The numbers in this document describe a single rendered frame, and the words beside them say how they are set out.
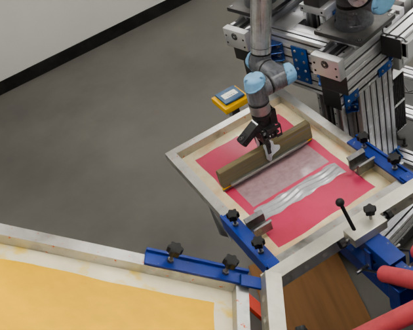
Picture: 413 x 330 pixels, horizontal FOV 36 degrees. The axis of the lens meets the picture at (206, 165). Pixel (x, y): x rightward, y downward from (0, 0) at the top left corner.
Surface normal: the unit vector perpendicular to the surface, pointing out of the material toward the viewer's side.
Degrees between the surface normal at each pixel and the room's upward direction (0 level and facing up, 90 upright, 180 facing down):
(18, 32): 90
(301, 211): 0
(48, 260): 32
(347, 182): 0
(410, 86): 0
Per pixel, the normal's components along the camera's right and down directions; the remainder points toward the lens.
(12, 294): 0.30, -0.71
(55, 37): 0.48, 0.48
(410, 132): -0.25, -0.73
